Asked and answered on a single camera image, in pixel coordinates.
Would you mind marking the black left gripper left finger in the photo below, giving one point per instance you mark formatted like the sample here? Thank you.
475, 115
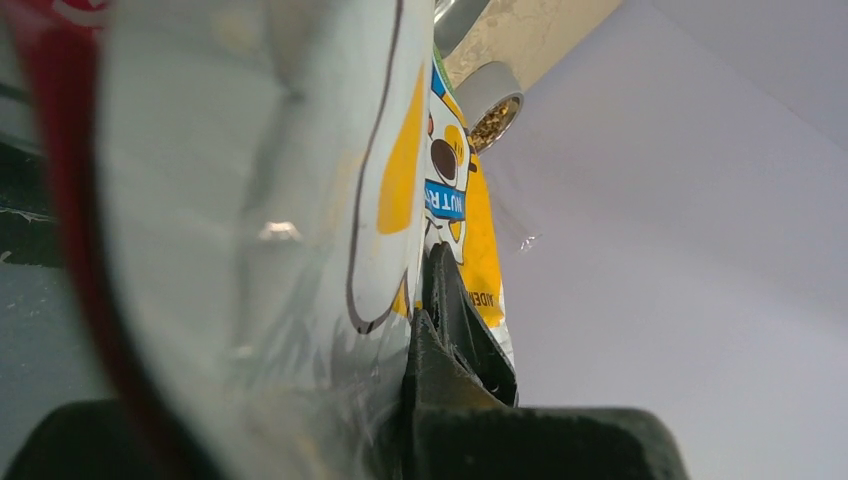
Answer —
93, 439

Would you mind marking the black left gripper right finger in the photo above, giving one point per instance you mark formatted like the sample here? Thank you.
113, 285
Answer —
462, 419

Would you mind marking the pet food bag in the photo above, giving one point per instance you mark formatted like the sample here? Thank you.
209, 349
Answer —
242, 190

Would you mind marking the grey metal scoop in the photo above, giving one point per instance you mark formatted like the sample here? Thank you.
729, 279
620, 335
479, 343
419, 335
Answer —
453, 19

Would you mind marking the grey double pet bowl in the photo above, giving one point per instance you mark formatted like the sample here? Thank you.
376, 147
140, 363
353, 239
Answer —
491, 99

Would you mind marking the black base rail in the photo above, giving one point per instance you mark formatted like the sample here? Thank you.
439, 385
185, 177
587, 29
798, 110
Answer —
29, 230

